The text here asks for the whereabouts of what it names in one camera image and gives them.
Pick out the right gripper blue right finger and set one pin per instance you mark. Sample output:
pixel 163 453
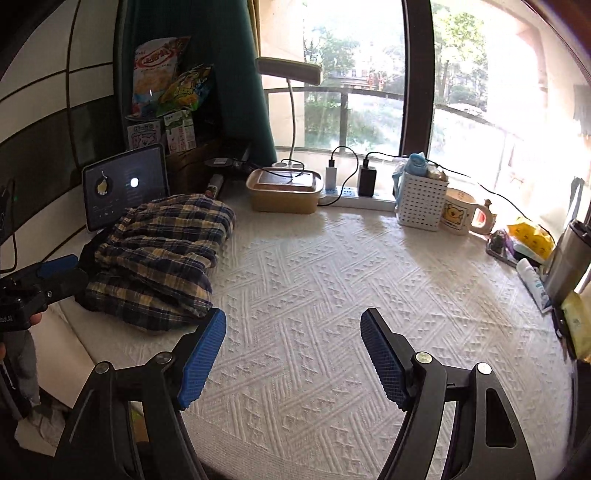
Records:
pixel 391 355

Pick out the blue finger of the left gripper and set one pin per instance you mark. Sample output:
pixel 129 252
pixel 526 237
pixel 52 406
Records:
pixel 58 266

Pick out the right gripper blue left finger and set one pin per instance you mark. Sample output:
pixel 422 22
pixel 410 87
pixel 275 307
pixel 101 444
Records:
pixel 193 358

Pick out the blue plaid pants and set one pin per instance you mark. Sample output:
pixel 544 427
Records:
pixel 150 269

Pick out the tablet with dark screen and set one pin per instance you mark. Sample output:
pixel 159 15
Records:
pixel 123 181

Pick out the brown lidded food container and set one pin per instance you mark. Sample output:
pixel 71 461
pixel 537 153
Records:
pixel 279 190

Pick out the small green figurine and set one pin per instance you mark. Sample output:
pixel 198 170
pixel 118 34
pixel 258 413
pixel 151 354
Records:
pixel 499 244

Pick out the white perforated plastic basket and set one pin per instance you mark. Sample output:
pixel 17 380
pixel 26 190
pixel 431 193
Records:
pixel 420 202

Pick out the white bear mug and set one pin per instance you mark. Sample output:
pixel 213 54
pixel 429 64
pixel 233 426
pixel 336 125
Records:
pixel 462 214

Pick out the white power strip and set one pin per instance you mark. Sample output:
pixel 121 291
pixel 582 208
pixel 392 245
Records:
pixel 348 197

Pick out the white lotion tube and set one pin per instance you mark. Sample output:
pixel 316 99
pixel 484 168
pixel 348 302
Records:
pixel 534 285

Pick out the black charger brick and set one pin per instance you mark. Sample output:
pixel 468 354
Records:
pixel 367 181

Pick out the yellow snack bag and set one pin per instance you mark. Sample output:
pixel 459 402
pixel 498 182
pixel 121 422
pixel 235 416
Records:
pixel 532 236

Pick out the white charger adapter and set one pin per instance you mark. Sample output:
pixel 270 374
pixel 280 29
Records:
pixel 331 178

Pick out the green tissue pack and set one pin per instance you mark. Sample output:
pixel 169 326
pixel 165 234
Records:
pixel 576 309

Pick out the blue plastic bag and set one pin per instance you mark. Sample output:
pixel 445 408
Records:
pixel 416 164

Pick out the steel travel tumbler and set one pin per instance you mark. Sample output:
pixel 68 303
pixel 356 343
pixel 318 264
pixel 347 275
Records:
pixel 568 262

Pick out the snack bags on shelf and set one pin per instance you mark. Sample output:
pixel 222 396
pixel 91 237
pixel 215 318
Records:
pixel 163 99

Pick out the white desk lamp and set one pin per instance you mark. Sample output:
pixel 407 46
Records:
pixel 290 70

